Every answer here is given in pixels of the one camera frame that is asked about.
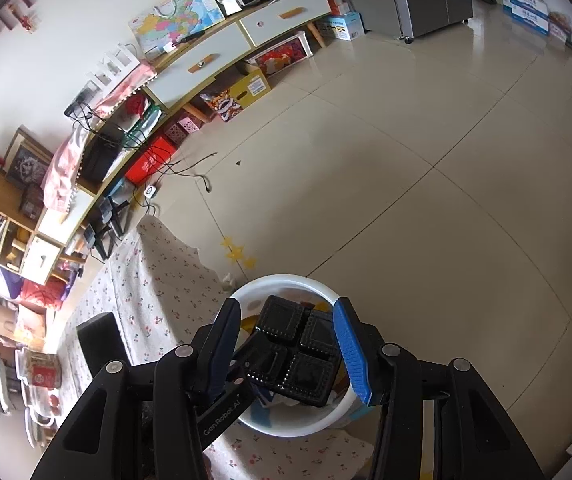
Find floral white tablecloth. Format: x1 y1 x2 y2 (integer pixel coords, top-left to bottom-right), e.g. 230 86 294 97
58 217 374 480

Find framed picture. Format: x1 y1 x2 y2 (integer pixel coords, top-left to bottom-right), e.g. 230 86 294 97
3 127 56 191

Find yellow cardboard carton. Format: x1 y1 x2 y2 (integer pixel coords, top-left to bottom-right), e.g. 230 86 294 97
228 71 272 108

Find black plastic tray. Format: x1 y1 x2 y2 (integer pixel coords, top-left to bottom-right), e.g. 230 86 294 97
238 295 343 408

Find pink checked cloth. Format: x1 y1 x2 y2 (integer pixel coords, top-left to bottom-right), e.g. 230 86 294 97
91 60 159 116

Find colourful map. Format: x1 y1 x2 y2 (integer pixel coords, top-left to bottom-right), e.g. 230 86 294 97
128 0 227 56

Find white plastic bucket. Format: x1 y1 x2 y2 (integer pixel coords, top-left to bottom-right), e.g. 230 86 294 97
226 273 362 438

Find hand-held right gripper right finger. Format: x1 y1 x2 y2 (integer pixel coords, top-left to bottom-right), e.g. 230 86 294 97
332 297 547 480

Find brown cardboard box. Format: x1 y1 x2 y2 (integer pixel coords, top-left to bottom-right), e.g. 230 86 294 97
0 292 47 346

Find red gift box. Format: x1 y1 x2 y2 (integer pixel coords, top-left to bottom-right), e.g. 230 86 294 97
125 135 177 183

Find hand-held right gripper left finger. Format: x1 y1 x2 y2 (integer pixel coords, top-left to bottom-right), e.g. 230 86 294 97
28 297 243 480

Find white photo frame rack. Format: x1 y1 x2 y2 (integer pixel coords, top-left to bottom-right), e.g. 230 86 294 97
88 42 139 91

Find black cable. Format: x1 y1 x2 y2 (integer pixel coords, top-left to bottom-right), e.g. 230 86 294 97
166 152 217 193

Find long white wooden cabinet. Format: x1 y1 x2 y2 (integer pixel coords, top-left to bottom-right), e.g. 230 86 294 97
18 0 334 286

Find purple cloth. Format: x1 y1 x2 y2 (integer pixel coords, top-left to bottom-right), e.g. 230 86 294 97
0 266 27 288

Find yellow star floor stickers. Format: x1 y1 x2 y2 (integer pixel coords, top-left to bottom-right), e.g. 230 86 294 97
220 235 257 270

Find pink patterned box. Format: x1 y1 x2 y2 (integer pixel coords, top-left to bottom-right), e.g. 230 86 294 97
166 115 202 143

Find red cloth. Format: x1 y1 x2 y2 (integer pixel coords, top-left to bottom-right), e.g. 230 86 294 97
18 277 67 308

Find red white printed carton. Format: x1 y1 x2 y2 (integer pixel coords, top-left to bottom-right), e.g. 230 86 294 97
21 352 62 388

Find blue white tissue carton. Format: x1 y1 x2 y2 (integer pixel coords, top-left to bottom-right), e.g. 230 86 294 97
316 11 366 41

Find black box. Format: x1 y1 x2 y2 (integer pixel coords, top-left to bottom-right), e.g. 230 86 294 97
78 122 132 184

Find white storage bin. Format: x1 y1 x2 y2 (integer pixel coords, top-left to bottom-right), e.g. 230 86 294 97
248 30 314 76

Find black electronic devices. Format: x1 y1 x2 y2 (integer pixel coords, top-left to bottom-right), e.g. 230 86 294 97
83 195 132 261

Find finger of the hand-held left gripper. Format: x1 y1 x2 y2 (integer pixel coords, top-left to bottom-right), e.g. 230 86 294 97
230 332 272 391

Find orange patterned snack box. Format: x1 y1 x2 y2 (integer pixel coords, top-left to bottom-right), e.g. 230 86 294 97
200 89 244 123

